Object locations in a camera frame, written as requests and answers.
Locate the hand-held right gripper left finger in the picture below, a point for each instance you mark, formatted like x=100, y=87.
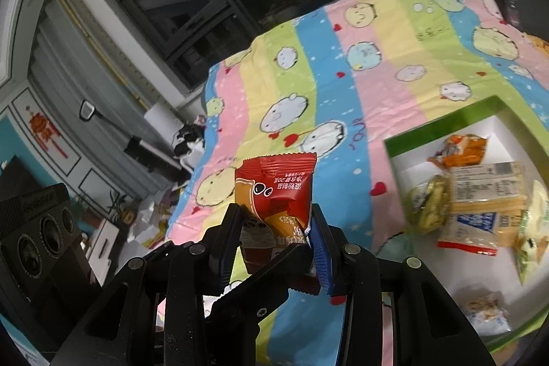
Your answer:
x=223, y=263

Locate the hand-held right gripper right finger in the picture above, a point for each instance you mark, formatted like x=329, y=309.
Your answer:
x=324, y=263

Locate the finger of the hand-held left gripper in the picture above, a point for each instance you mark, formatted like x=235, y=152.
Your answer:
x=257, y=297

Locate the red snack packet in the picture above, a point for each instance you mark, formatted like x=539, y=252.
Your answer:
x=274, y=194

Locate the yellow plastic snack bag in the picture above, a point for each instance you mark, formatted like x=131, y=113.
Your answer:
x=429, y=205

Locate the long packet with red ends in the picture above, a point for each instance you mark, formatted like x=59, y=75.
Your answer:
x=467, y=226

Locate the white blue popcorn packet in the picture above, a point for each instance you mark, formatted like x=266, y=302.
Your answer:
x=484, y=308

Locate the cream clear snack packet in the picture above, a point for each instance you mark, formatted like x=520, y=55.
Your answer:
x=484, y=186

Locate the orange snack packet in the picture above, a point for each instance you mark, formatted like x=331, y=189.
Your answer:
x=465, y=149

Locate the green cardboard box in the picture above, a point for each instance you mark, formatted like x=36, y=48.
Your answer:
x=446, y=123

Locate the yellow-orange snack packet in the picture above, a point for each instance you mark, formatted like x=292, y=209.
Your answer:
x=512, y=231

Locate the black and white clothes pile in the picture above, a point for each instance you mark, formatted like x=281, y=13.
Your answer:
x=188, y=143

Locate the black flat object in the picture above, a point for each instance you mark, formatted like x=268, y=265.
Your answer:
x=146, y=149

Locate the black rod with white head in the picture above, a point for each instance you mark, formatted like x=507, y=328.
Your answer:
x=88, y=109

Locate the white panel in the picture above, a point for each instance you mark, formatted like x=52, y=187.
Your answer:
x=161, y=115

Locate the striped cartoon print bed sheet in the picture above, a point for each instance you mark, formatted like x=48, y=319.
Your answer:
x=326, y=100

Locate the grey panelled cabinet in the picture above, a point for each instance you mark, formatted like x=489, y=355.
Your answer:
x=64, y=61

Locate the red wall decoration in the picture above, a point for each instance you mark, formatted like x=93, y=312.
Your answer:
x=40, y=130

